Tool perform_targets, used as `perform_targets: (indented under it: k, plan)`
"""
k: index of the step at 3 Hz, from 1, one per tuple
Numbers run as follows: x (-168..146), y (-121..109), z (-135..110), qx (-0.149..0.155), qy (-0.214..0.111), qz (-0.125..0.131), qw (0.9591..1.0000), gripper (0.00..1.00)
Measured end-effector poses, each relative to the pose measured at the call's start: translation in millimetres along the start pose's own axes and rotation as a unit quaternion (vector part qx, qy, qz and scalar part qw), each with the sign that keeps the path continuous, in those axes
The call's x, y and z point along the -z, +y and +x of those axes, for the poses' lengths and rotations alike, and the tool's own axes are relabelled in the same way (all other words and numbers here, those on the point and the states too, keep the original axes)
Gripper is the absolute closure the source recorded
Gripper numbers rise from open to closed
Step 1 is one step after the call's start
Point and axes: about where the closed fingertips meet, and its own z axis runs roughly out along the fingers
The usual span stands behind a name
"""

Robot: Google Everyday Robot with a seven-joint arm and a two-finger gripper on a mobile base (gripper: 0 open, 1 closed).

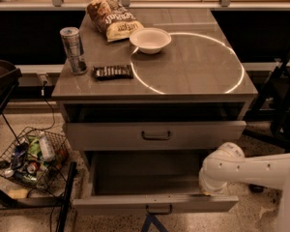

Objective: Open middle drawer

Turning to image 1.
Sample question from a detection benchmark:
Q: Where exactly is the grey drawer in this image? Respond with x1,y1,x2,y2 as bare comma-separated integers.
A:
73,150,238,216
63,121,247,151

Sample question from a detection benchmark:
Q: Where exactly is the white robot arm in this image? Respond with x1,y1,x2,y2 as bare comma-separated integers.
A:
199,142,290,232

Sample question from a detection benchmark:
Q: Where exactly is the grey drawer cabinet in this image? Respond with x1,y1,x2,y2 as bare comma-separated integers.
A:
50,7,258,199

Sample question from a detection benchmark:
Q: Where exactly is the grey top drawer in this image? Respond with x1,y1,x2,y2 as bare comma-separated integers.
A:
63,121,247,151

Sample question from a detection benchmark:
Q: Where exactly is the white bowl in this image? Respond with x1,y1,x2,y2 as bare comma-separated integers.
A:
130,28,171,54

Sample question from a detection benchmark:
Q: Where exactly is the brown chips bag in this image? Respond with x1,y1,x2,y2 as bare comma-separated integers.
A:
86,0,144,42

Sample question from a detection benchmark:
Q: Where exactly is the silver drink can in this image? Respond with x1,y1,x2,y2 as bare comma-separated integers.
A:
60,27,87,74

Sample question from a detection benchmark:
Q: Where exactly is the clear plastic bottle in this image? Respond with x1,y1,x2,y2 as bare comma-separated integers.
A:
39,131,55,162

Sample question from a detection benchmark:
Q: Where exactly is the red soda can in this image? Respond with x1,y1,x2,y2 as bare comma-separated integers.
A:
27,161,40,174

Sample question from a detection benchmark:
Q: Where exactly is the black office chair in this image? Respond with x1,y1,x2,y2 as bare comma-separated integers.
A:
241,36,290,193

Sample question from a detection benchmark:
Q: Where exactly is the black cart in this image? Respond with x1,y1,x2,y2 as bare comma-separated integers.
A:
0,60,77,232

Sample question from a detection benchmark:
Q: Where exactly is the black power cable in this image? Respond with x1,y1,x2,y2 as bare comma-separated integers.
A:
28,79,57,133

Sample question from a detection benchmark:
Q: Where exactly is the wire basket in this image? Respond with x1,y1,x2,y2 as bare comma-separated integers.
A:
0,127,69,189

